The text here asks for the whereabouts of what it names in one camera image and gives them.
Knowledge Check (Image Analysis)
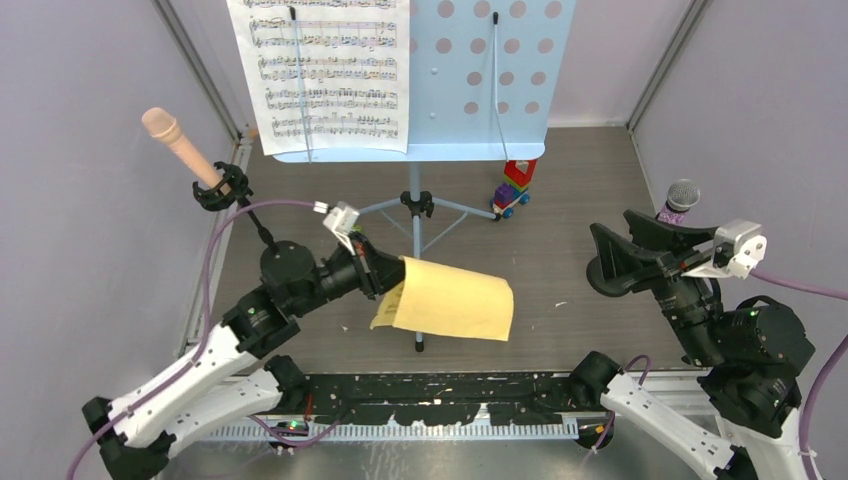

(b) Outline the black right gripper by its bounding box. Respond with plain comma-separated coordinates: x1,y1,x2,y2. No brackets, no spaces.
586,204,724,360

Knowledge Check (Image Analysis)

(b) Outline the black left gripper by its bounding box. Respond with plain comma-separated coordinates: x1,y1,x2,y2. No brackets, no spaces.
293,231,418,316

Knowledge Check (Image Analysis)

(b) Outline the yellow sheet music page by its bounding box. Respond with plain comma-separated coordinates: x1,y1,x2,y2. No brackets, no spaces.
369,257,514,342

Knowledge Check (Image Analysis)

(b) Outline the white sheet music page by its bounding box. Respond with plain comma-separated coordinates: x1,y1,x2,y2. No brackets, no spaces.
226,0,410,156

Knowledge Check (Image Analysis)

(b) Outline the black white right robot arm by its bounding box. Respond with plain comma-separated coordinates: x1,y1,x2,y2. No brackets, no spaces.
567,210,816,479

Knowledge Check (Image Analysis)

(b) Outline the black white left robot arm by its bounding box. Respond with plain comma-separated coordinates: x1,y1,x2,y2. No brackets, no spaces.
82,232,406,479

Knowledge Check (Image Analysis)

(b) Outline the black right microphone stand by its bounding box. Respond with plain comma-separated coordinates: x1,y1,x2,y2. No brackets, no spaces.
586,256,629,298

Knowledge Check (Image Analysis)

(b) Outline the black microphone stand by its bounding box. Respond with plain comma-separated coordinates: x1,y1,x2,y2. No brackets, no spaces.
586,256,629,298
192,161,293,256

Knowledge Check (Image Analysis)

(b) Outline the purple glitter microphone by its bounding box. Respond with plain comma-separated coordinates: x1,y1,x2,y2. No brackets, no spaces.
655,179,701,225

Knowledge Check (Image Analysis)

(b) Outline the black left microphone stand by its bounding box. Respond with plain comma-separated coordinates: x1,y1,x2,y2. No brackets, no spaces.
192,161,293,256

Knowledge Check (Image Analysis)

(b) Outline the colourful toy brick car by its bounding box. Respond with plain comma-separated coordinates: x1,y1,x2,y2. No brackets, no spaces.
489,160,537,219

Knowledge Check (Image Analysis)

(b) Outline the light blue music stand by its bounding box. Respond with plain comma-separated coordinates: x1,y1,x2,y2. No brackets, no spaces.
271,0,579,354

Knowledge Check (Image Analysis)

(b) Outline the beige microphone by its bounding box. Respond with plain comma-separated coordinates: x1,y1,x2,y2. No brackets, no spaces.
141,107,222,188

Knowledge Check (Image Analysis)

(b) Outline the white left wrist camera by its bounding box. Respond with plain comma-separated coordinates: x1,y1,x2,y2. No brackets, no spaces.
322,202,360,254

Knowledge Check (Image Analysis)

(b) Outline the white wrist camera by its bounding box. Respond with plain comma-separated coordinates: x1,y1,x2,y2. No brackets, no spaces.
683,219,768,279
322,202,360,254

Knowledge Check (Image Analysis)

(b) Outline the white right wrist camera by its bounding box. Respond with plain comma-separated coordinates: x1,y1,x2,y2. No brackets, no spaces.
683,219,768,279

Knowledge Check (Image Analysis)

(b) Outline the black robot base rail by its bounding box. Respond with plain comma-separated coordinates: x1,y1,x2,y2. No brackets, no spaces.
267,372,604,426

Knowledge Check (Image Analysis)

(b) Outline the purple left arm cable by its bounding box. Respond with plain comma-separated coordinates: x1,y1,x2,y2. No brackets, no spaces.
66,198,326,480

